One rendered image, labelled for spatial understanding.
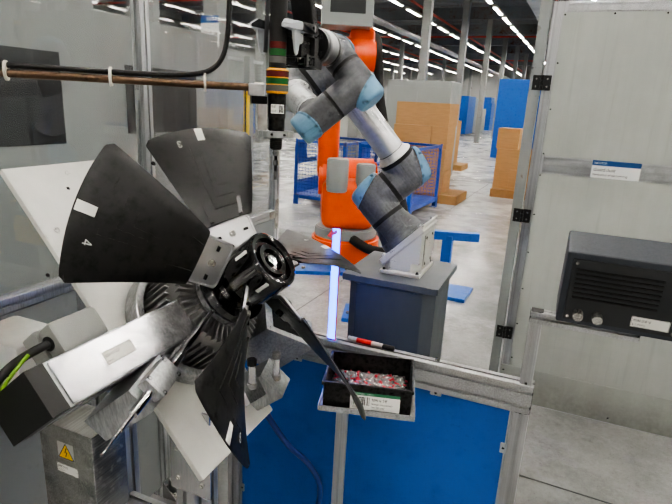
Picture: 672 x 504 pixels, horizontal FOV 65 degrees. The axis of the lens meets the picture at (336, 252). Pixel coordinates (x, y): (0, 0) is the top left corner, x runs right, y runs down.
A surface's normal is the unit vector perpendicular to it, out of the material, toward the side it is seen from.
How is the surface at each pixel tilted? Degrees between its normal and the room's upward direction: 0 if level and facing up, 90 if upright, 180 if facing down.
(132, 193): 76
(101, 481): 90
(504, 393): 90
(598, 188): 90
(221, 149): 45
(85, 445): 90
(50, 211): 50
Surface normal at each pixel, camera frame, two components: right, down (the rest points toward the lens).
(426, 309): 0.37, 0.27
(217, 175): 0.22, -0.42
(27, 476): 0.92, 0.15
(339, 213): 0.05, 0.28
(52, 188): 0.74, -0.50
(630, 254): -0.05, -0.87
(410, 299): -0.40, 0.23
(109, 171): 0.70, -0.11
